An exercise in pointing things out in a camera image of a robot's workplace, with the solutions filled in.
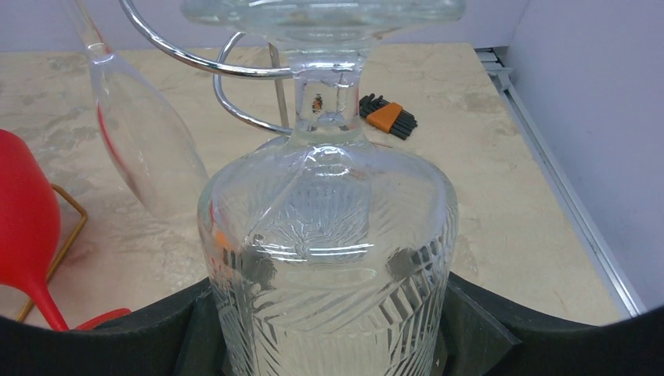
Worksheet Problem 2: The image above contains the gold wire glass rack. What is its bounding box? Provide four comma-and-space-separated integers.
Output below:
15, 184, 89, 324

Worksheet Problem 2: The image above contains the red plastic goblet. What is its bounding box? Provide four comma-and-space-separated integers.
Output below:
0, 128, 132, 332

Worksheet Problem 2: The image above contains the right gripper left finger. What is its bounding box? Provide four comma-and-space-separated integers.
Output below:
1, 279, 226, 375

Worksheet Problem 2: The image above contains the clear champagne flute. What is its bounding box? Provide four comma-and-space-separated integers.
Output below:
62, 1, 209, 221

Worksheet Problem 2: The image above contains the aluminium rail frame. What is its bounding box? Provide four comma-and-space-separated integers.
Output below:
475, 48, 648, 317

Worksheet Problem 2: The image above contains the patterned clear goblet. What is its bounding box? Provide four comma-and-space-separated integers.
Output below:
181, 1, 465, 375

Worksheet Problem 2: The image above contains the chrome round glass rack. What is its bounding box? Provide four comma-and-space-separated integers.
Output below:
119, 0, 292, 136

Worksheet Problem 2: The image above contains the orange hex key set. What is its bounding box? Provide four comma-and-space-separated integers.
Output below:
359, 93, 418, 140

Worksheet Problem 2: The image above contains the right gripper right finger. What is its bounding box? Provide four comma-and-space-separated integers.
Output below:
431, 273, 663, 375

